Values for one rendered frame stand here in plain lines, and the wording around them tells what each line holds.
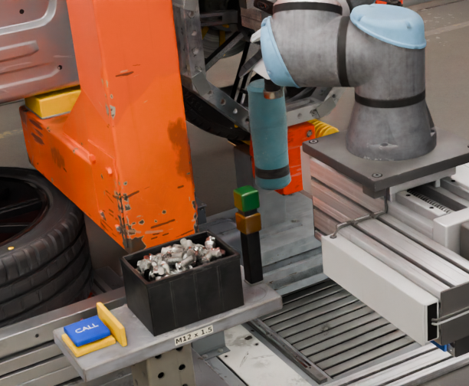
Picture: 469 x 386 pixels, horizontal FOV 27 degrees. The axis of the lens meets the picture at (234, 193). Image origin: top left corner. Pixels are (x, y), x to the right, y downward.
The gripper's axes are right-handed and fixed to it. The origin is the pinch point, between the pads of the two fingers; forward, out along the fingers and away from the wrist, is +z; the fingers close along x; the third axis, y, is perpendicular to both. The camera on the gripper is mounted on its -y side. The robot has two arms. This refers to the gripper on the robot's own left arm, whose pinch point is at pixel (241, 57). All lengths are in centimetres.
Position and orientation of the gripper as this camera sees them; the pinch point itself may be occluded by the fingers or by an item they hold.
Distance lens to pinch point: 193.4
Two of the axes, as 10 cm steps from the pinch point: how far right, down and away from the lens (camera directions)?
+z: -7.7, 5.6, -3.2
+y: 6.3, 7.6, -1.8
